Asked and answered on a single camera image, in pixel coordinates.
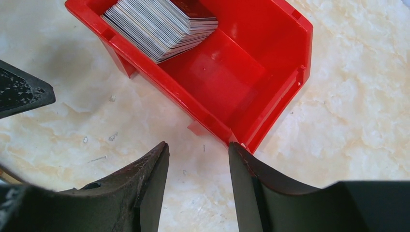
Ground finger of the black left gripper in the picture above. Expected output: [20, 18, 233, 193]
[0, 60, 56, 118]

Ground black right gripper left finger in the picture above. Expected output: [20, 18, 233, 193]
[0, 142, 170, 232]

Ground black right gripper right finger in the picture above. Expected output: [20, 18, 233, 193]
[229, 142, 410, 232]

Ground red plastic bin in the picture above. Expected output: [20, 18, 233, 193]
[65, 0, 314, 153]

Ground grey cards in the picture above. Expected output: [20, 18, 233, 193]
[101, 0, 219, 63]

